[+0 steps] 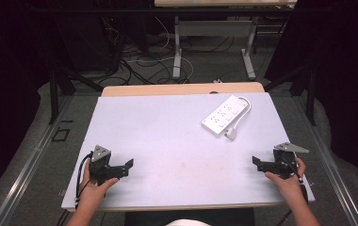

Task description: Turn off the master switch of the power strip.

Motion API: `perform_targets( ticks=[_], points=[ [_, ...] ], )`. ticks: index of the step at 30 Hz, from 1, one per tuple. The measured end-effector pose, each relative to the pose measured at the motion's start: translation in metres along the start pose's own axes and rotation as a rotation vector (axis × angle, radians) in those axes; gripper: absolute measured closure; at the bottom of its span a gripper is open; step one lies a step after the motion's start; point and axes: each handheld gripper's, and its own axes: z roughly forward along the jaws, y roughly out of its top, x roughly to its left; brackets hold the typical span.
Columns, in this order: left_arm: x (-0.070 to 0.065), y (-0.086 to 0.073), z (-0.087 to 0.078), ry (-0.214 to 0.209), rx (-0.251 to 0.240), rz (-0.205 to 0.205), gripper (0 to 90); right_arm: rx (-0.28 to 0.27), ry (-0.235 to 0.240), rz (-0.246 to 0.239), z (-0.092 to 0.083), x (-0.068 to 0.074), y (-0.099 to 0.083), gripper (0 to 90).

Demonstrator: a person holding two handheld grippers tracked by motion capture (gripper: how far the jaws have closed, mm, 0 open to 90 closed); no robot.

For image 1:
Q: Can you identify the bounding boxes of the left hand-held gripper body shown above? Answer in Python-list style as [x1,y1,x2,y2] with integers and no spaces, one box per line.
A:
[89,144,121,186]

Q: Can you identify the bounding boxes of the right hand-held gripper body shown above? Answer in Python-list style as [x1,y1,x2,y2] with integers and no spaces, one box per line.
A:
[272,141,310,181]

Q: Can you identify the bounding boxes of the person's right hand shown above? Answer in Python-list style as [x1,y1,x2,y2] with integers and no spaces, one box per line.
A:
[264,157,307,202]

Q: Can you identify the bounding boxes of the person's left hand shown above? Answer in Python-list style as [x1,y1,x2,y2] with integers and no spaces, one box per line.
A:
[78,159,119,205]

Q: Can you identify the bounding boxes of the white power plug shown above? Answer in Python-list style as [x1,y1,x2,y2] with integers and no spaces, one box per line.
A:
[223,126,237,141]

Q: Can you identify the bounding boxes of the white table board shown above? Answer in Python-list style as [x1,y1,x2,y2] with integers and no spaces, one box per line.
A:
[61,91,316,212]

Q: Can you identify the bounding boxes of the white power strip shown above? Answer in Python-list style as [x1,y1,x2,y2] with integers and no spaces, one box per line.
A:
[201,94,251,137]

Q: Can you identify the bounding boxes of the black metal stand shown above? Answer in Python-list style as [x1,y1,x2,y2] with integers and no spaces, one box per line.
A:
[48,60,105,125]
[262,60,318,127]

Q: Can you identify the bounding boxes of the person's white clothing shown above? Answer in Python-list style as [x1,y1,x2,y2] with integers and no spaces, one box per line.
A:
[164,218,213,226]

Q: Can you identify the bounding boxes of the wooden table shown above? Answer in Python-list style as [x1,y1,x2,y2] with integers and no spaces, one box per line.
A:
[101,81,266,98]

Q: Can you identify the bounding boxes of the dark curtain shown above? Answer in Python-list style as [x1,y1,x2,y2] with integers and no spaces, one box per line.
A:
[0,0,54,208]
[265,0,358,189]

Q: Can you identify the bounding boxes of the black computer cabinet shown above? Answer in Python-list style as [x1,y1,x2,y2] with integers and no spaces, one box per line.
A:
[53,10,123,74]

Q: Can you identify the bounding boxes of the white-legged desk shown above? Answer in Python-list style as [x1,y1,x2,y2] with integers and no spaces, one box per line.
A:
[154,0,299,81]

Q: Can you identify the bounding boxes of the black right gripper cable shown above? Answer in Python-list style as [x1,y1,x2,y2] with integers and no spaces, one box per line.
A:
[275,154,310,226]

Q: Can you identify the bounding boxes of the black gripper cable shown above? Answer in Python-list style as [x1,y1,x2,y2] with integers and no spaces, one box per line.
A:
[73,152,94,210]
[275,154,310,226]

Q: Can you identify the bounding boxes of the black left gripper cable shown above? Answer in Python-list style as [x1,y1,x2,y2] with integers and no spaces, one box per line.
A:
[73,152,94,210]

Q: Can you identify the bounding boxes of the aluminium floor rail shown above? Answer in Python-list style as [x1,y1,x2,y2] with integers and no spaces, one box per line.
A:
[0,94,75,226]
[292,93,358,226]

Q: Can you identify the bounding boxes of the white power strip cable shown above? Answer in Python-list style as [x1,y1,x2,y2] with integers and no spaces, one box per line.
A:
[231,95,252,132]

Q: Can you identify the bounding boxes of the black floor socket frame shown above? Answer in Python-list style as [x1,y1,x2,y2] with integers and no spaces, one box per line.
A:
[51,127,72,143]

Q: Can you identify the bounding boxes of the tangle of black floor cables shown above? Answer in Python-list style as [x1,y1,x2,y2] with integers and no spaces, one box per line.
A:
[97,34,236,87]

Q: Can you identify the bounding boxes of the white floor cable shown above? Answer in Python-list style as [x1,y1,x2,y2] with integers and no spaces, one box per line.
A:
[125,56,195,84]

